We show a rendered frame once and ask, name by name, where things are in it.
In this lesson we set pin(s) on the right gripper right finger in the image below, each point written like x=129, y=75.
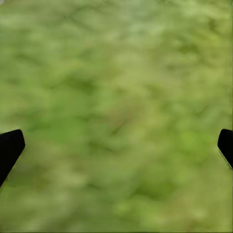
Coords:
x=225, y=144

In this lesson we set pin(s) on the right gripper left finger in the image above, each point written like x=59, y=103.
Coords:
x=12, y=145

